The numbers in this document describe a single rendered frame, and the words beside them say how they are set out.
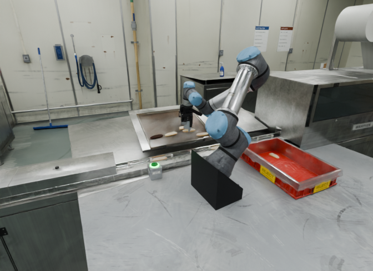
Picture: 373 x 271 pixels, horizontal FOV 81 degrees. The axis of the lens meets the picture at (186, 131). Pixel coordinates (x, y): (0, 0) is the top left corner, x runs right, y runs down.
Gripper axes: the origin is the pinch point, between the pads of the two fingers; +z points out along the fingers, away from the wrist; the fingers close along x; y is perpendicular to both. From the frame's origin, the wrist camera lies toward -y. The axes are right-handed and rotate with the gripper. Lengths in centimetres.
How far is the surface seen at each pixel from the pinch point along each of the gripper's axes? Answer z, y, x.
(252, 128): 7, -56, -1
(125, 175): 7, 48, 30
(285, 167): 5, -48, 50
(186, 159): 5.8, 9.5, 25.7
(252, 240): -1, 2, 88
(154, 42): 6, -36, -332
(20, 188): 2, 98, 32
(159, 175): 5.7, 29.6, 35.7
